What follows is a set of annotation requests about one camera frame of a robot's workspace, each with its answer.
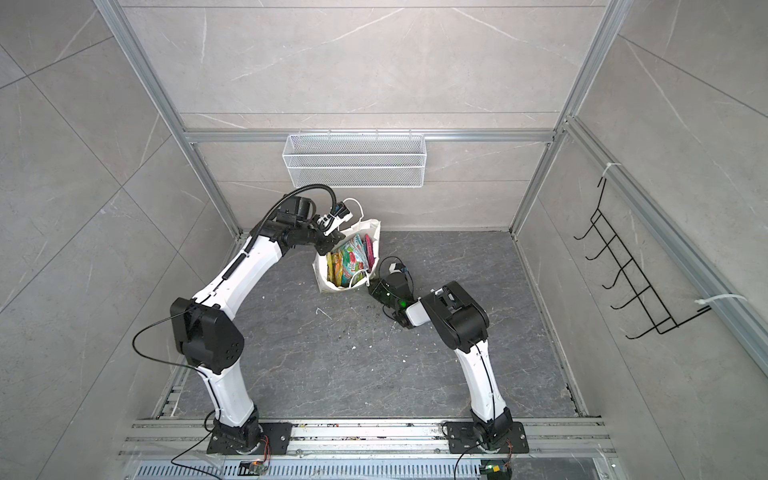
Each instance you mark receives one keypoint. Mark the white wire mesh basket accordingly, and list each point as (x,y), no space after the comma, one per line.
(356,160)

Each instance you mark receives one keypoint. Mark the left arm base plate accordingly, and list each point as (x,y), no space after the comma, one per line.
(276,437)

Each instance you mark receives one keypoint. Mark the aluminium front rail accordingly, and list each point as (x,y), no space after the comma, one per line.
(411,438)

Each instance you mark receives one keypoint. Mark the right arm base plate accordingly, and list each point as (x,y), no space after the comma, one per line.
(466,437)

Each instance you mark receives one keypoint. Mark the magenta snack packet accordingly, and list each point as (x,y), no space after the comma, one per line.
(370,255)

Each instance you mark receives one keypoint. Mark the yellow green snack packet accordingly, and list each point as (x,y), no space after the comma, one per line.
(335,270)

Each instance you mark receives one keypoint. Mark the black wire hook rack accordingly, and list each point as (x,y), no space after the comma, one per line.
(628,271)

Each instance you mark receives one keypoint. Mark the green circuit board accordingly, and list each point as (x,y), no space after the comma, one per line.
(492,470)

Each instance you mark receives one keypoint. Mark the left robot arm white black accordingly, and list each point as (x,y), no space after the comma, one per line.
(203,326)

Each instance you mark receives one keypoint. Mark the white cable tie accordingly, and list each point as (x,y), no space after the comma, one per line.
(725,296)

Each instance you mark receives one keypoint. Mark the teal mint candy packet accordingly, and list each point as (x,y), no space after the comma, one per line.
(354,257)

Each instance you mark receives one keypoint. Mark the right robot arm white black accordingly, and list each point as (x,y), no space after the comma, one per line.
(462,325)

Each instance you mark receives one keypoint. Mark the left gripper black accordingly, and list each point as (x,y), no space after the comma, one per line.
(330,240)

